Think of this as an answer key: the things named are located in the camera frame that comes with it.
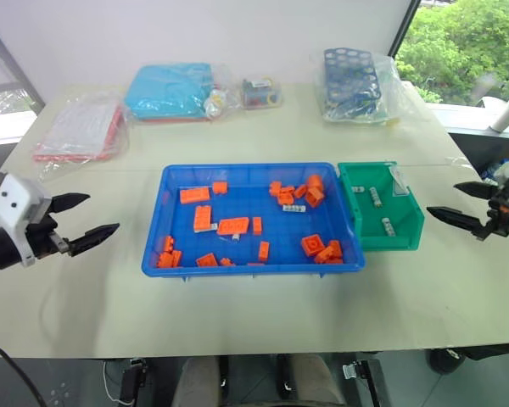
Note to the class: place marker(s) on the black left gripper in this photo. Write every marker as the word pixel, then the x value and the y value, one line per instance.
pixel 42 237

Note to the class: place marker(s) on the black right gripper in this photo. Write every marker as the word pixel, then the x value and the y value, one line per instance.
pixel 502 212

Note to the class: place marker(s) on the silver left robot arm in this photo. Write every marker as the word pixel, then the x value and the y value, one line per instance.
pixel 1 251

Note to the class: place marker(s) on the green plastic bin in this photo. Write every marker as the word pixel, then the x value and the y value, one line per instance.
pixel 369 237

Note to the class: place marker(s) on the small clear box of toys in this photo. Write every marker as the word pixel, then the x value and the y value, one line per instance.
pixel 261 93

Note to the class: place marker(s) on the clear label holder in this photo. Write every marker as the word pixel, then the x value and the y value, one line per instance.
pixel 399 182

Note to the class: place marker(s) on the small orange building block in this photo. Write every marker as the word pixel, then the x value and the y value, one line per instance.
pixel 323 257
pixel 164 260
pixel 227 263
pixel 221 188
pixel 275 188
pixel 177 258
pixel 300 191
pixel 286 196
pixel 257 225
pixel 168 244
pixel 314 198
pixel 335 249
pixel 315 182
pixel 264 251

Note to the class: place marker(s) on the plastic bag with red sheets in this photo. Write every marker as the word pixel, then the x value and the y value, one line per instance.
pixel 80 127

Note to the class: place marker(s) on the white cylinder roll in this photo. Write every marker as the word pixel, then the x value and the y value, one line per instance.
pixel 507 113

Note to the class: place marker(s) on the flat orange building block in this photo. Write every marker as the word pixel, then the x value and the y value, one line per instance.
pixel 207 260
pixel 233 226
pixel 203 219
pixel 195 195

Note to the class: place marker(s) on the teal item in plastic bag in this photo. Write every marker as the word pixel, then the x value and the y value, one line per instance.
pixel 165 91

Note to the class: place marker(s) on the black wheel under table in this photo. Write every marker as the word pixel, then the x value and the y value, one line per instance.
pixel 445 359

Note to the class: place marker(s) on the orange square plastic part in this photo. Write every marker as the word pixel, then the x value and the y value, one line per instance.
pixel 313 246

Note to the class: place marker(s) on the blue hole rack in bag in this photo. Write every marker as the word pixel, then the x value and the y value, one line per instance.
pixel 352 80

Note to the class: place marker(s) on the blue plastic tray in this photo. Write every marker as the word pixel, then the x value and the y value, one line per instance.
pixel 275 229

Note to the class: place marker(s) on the grey rounded shape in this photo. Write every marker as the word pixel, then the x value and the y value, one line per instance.
pixel 316 379
pixel 197 381

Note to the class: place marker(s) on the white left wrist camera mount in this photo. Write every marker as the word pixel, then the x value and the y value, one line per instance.
pixel 16 199

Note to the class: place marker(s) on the grey window frame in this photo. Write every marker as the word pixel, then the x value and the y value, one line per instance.
pixel 21 72

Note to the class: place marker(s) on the black bracket under table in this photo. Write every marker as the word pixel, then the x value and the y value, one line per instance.
pixel 132 377
pixel 367 379

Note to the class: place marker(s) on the black window frame post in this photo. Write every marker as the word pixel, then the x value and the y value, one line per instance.
pixel 405 27

